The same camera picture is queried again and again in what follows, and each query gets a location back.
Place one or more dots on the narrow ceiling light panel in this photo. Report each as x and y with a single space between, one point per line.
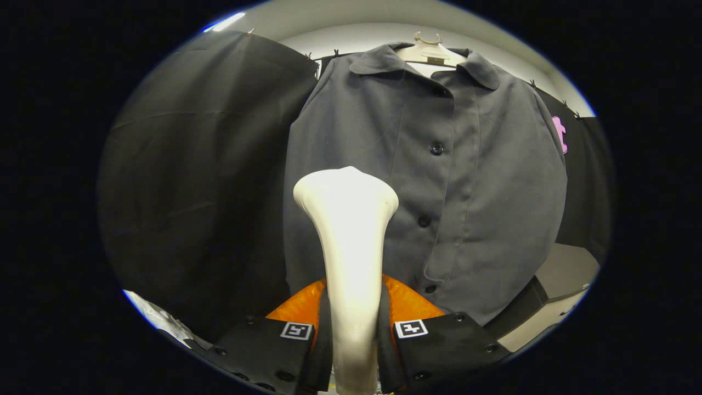
225 22

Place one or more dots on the white garment steamer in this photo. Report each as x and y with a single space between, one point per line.
351 236

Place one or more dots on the white crumpled sheet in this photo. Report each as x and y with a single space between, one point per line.
159 315

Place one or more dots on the beige mannequin torso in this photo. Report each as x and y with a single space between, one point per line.
430 55

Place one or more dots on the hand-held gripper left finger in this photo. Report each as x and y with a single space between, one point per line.
321 345

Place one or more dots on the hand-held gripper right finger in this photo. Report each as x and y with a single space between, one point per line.
390 345

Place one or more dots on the black backdrop cloth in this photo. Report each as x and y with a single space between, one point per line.
192 164

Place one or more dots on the grey button shirt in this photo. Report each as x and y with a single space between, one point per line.
493 192

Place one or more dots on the grey cabinet with dark top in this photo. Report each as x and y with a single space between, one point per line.
565 269

